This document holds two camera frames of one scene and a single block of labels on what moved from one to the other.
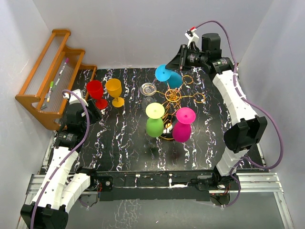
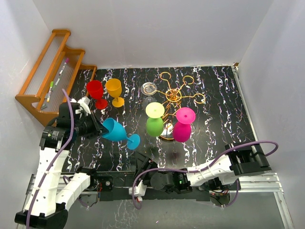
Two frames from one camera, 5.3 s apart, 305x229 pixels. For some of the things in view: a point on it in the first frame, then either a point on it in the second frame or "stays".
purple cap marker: x=66 y=61 stays
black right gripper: x=178 y=62 -> x=143 y=164
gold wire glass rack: x=173 y=96 stays
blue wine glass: x=174 y=79 -> x=114 y=131
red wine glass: x=95 y=88 stays
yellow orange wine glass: x=114 y=88 stays
